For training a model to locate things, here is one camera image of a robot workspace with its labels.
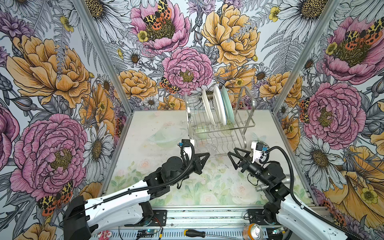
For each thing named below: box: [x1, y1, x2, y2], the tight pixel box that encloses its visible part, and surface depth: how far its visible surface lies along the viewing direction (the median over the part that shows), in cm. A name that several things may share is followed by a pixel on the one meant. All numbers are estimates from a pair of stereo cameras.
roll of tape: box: [247, 223, 264, 240], surface depth 63 cm
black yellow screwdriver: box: [184, 229, 237, 240], surface depth 70 cm
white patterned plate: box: [213, 85, 227, 126], surface depth 67 cm
